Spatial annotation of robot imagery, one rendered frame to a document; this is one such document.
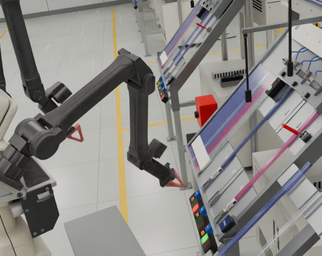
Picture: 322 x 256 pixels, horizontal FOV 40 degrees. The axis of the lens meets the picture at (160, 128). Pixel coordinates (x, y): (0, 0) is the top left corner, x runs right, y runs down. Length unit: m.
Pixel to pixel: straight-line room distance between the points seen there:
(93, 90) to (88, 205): 1.94
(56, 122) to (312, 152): 0.79
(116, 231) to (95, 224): 0.11
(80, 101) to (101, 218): 0.82
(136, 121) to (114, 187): 1.80
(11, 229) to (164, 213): 1.56
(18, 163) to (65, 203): 2.03
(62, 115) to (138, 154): 0.44
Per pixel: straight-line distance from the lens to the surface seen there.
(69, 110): 1.25
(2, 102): 1.31
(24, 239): 1.50
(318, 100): 1.48
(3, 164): 1.21
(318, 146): 1.48
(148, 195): 3.11
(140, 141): 1.56
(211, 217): 1.65
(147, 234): 2.78
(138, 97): 1.43
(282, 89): 1.75
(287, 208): 1.87
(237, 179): 1.67
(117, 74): 1.30
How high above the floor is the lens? 1.75
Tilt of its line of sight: 26 degrees down
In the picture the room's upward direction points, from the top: 8 degrees counter-clockwise
